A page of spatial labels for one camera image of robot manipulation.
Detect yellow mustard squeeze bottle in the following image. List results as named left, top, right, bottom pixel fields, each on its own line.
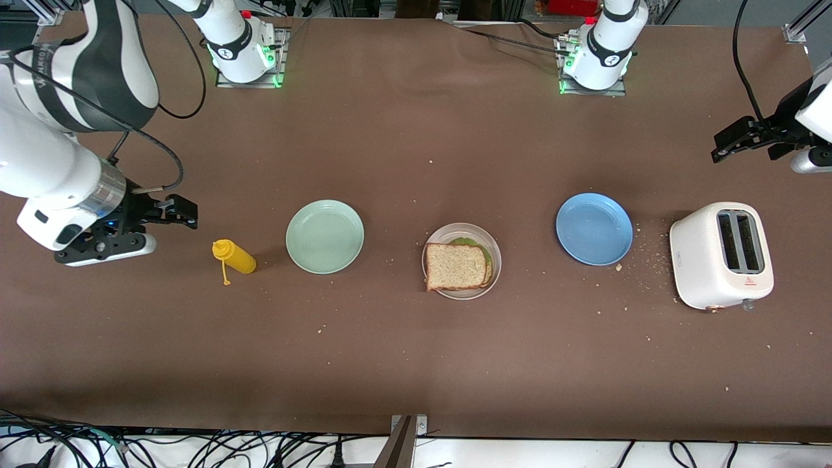
left=212, top=239, right=257, bottom=286

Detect green lettuce leaf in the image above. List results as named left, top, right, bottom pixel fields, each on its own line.
left=450, top=237, right=495, bottom=281

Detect pale green plate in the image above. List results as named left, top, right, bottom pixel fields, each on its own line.
left=286, top=200, right=365, bottom=275

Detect blue plate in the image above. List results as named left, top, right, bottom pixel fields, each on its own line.
left=556, top=192, right=634, bottom=267

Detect beige plate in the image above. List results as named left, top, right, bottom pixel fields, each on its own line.
left=422, top=223, right=502, bottom=300

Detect white two-slot toaster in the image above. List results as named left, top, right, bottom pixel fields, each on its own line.
left=669, top=202, right=776, bottom=312

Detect red box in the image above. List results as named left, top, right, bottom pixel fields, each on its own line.
left=548, top=0, right=599, bottom=17

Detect brown table cover sheet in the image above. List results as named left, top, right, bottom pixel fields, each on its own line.
left=0, top=12, right=832, bottom=444

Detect grey aluminium bar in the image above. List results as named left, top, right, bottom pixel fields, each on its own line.
left=374, top=416, right=417, bottom=468

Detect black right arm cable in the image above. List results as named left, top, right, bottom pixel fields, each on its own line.
left=0, top=0, right=209, bottom=192

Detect aluminium frame profile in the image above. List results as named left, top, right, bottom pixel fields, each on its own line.
left=783, top=0, right=832, bottom=45
left=26, top=0, right=79, bottom=30

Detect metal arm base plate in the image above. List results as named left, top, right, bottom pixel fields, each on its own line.
left=216, top=26, right=287, bottom=89
left=556, top=36, right=627, bottom=98

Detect long black cable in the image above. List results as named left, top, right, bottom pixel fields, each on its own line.
left=455, top=25, right=576, bottom=56

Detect tangled black cables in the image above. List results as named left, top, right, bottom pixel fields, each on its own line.
left=0, top=408, right=391, bottom=468

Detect silver metal bracket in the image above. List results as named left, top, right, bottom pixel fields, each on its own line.
left=391, top=415, right=429, bottom=437

